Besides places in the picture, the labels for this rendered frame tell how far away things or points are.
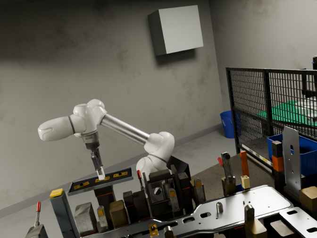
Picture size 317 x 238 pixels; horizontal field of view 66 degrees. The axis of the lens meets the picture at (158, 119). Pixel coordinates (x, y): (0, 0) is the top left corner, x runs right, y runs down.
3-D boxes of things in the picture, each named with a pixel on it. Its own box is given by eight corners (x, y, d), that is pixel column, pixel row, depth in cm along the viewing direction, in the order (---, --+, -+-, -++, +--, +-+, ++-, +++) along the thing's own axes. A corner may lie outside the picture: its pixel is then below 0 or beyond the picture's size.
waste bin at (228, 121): (250, 134, 470) (247, 109, 458) (234, 141, 453) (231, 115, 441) (233, 130, 508) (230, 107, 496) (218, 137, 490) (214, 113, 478)
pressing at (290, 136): (301, 197, 118) (297, 131, 110) (285, 185, 129) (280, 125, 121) (302, 197, 118) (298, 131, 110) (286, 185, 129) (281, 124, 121)
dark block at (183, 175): (192, 243, 144) (179, 179, 133) (188, 235, 151) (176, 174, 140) (200, 240, 144) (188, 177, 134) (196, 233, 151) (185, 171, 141)
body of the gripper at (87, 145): (86, 140, 141) (90, 154, 143) (83, 144, 133) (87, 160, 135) (99, 137, 141) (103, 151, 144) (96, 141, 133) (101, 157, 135)
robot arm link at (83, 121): (96, 126, 142) (73, 133, 137) (89, 100, 139) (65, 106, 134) (100, 130, 133) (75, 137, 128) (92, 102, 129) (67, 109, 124)
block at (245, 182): (250, 235, 140) (243, 179, 131) (247, 232, 144) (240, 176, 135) (255, 233, 141) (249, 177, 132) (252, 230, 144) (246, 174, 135)
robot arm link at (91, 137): (79, 135, 131) (81, 145, 133) (95, 131, 131) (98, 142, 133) (82, 130, 140) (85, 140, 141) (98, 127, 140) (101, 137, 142)
